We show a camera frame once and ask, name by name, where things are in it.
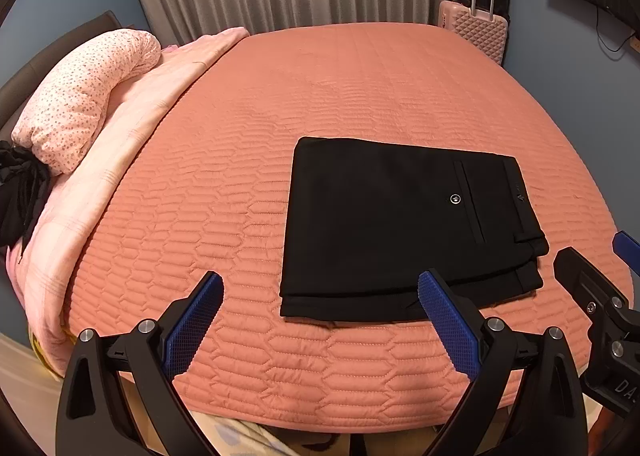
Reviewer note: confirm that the pink hard-shell suitcase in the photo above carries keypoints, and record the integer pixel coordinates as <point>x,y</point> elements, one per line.
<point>475,33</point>

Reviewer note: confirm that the light pink blanket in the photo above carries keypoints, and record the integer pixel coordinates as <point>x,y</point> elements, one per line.
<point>125,136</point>

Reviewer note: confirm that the dark grey headboard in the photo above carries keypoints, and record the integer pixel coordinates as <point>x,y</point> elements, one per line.
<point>50,56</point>

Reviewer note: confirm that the salmon quilted bedspread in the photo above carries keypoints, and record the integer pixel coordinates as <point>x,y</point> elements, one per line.
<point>350,86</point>

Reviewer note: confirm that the black pants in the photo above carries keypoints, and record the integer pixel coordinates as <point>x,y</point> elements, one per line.
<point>375,216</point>

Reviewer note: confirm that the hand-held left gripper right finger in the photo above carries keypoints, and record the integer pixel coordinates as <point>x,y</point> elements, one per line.
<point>450,331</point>

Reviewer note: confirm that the white wall outlet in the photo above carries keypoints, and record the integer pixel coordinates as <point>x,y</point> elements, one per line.
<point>635,44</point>

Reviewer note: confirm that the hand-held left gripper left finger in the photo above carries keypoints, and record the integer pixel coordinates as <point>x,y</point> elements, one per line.
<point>192,331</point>

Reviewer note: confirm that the yellow cloth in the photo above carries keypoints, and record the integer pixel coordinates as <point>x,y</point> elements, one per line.
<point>40,353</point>

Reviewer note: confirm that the black cloth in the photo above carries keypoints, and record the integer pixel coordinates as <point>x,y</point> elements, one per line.
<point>20,196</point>

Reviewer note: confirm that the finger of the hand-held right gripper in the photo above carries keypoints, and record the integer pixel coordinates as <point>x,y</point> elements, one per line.
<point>582,276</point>
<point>629,251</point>

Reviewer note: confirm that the pink floral pillow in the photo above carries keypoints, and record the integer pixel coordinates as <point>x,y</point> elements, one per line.
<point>80,96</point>

